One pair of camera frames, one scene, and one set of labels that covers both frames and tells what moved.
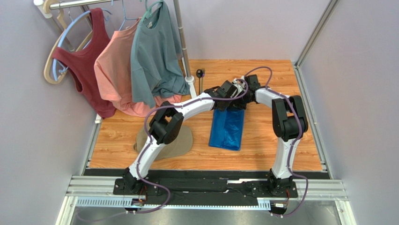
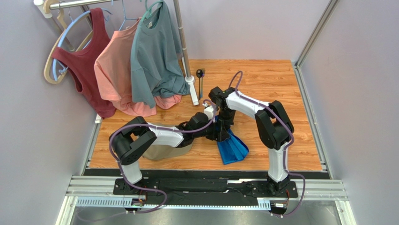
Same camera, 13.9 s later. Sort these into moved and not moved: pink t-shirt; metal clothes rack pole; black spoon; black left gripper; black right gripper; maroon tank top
Moved: black right gripper; black left gripper
Not moved: maroon tank top; metal clothes rack pole; black spoon; pink t-shirt
